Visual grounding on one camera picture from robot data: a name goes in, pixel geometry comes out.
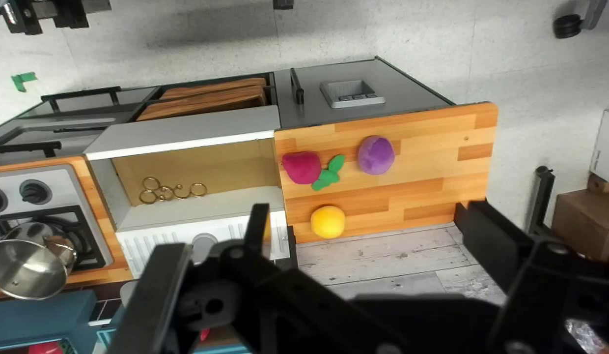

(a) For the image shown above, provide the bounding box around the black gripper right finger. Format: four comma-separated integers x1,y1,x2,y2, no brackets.
453,199,567,354

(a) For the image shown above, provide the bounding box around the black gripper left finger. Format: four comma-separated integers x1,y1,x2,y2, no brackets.
105,242,194,354

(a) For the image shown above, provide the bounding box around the red plush toy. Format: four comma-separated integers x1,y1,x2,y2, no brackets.
27,340,64,354

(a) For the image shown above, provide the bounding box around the yellow plush ball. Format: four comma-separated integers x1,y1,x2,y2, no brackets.
308,203,347,240

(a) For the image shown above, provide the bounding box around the pink radish plush green leaf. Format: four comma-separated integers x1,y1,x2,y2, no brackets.
280,150,347,193

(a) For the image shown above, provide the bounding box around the black metal bar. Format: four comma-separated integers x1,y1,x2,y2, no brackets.
522,165,555,234

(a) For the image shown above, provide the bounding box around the small teal plastic bin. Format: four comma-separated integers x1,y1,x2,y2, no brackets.
93,325,119,354

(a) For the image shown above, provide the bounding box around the grey toy faucet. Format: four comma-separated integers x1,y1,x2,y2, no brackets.
186,232,221,264

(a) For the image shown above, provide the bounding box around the toy kitchen stove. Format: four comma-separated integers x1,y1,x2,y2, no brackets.
0,155,133,299

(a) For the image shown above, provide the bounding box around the short wooden kitchen countertop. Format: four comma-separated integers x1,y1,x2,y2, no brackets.
272,100,500,246

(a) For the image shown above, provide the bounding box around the brown cardboard box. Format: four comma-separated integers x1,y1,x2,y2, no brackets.
549,187,609,264

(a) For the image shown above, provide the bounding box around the large teal plastic bin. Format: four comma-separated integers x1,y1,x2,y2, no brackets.
0,289,99,354

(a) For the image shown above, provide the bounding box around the steel cooking pot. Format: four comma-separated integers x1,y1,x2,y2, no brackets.
0,222,80,303

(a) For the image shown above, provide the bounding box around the white toy stove top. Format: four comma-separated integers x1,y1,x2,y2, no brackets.
0,163,113,271

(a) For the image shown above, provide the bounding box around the white carton box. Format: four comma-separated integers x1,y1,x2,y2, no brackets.
587,106,609,185

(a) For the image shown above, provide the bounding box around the white toy kitchen sink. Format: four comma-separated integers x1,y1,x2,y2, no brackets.
82,104,292,277

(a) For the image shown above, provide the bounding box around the grey cabinet door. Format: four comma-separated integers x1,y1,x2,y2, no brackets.
276,55,457,130

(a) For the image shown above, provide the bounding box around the grey toy oven door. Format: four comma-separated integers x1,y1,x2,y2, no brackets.
0,85,162,159

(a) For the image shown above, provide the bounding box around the wooden slat drawer front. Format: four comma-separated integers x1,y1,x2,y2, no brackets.
133,77,272,124

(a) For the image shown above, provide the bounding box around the black round foot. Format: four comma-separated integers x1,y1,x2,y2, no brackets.
549,12,585,39

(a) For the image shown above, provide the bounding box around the green tape mark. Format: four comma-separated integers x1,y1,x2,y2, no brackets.
7,69,38,94

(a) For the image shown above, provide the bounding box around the black metal stand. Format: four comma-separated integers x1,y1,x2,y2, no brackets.
0,0,113,35

